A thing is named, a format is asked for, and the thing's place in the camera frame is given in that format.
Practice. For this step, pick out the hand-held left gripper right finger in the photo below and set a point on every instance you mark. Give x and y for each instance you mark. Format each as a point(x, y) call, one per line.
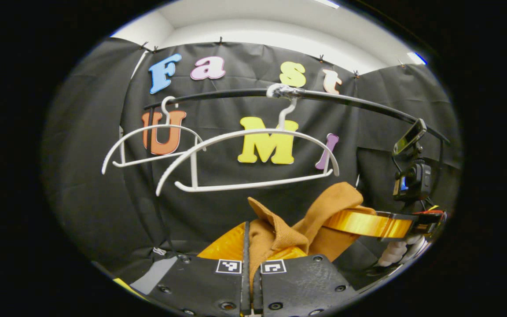
point(302, 284)

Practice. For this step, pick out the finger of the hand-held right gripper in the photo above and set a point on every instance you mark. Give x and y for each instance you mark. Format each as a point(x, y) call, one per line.
point(368, 222)

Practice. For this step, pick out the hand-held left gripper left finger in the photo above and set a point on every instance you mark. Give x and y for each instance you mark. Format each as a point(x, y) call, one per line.
point(200, 286)

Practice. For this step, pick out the brown collared shirt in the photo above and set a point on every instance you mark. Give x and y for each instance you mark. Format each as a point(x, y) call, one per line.
point(280, 237)

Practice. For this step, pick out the black clothes rack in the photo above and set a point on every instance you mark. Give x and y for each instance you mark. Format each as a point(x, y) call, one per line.
point(346, 100)

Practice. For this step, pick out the white empty plastic hanger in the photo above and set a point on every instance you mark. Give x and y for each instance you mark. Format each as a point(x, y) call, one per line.
point(148, 132)

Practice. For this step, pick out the small ceiling light panel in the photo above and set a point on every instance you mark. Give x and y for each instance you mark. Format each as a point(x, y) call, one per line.
point(416, 58)

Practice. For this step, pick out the black backdrop cloth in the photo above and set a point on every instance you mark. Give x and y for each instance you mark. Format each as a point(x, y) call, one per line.
point(95, 176)

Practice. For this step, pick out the large ceiling light panel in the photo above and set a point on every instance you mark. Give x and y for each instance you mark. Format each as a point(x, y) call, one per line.
point(327, 3)

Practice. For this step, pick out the white hanger taped to rail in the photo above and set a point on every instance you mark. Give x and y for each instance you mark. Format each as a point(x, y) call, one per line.
point(253, 134)

